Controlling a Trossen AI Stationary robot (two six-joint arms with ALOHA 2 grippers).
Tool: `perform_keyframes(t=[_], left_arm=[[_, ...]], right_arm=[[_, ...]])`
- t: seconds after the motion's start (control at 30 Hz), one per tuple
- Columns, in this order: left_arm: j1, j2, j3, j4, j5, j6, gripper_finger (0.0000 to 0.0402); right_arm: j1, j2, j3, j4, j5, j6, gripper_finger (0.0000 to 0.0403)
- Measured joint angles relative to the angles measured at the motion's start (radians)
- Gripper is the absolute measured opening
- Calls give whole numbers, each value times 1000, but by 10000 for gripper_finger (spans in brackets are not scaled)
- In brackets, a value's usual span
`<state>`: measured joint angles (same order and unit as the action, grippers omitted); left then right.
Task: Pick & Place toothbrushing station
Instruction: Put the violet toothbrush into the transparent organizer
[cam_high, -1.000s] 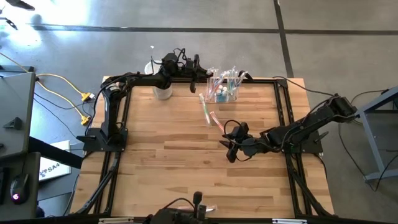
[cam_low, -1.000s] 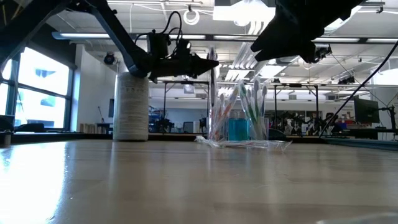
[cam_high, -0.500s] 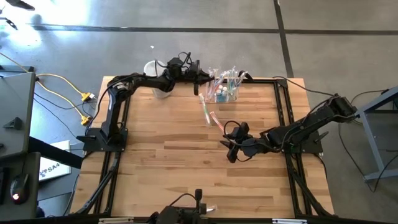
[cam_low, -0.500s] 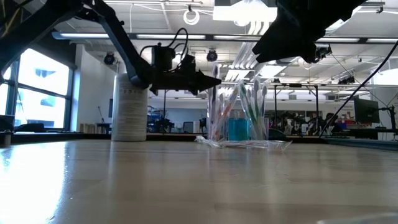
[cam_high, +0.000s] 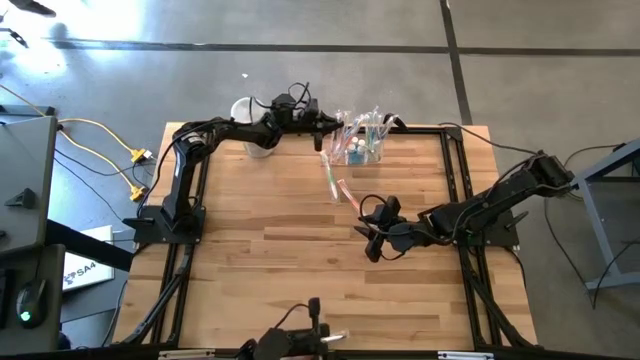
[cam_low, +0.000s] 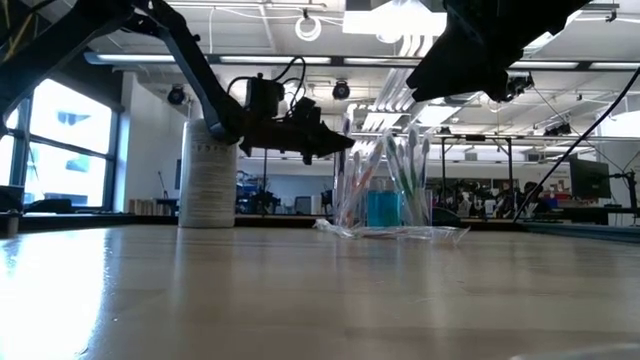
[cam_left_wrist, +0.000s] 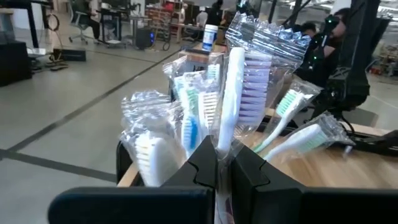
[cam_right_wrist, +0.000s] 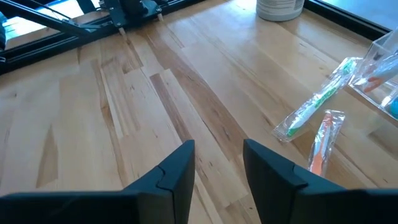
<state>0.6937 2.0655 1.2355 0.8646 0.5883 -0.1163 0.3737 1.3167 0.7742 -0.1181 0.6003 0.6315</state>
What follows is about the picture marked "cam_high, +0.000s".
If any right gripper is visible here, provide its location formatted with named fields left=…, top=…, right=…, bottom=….
left=353, top=218, right=441, bottom=264

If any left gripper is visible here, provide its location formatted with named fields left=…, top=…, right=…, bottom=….
left=269, top=92, right=346, bottom=153

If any clear acrylic organiser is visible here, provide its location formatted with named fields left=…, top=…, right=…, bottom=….
left=329, top=123, right=385, bottom=167

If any white wipes canister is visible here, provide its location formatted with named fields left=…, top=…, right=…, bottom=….
left=229, top=96, right=276, bottom=160

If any purple toothbrush in clear wrap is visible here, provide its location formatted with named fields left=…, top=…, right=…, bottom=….
left=319, top=328, right=350, bottom=345

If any white label strip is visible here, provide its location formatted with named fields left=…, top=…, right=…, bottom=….
left=158, top=349, right=216, bottom=360
left=437, top=351, right=494, bottom=360

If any blue-grey metal stand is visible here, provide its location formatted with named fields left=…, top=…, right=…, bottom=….
left=552, top=138, right=640, bottom=294

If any black floor beam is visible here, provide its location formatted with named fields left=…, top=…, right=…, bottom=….
left=44, top=218, right=136, bottom=271

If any white printed box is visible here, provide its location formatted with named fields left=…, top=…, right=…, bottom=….
left=62, top=224, right=116, bottom=292

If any grey desk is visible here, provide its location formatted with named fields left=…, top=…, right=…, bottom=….
left=0, top=104, right=66, bottom=351

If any office chair base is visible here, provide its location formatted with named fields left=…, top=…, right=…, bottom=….
left=8, top=0, right=57, bottom=16

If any black stand leg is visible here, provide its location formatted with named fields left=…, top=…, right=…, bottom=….
left=0, top=27, right=30, bottom=50

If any black computer mouse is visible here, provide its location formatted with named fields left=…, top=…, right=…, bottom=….
left=15, top=277, right=49, bottom=330

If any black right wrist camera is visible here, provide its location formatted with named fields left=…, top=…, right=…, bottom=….
left=381, top=195, right=403, bottom=224

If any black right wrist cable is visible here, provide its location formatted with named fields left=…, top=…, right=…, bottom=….
left=358, top=193, right=391, bottom=221

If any black curved hook cable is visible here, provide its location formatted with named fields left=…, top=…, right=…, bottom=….
left=382, top=113, right=409, bottom=133

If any long black arm cable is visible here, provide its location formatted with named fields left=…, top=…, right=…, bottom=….
left=438, top=122, right=539, bottom=157

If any yellow floor cable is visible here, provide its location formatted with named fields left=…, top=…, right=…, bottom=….
left=0, top=83, right=149, bottom=202
left=57, top=117, right=151, bottom=164

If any black bracket on desk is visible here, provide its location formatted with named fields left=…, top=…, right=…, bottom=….
left=3, top=187, right=37, bottom=209

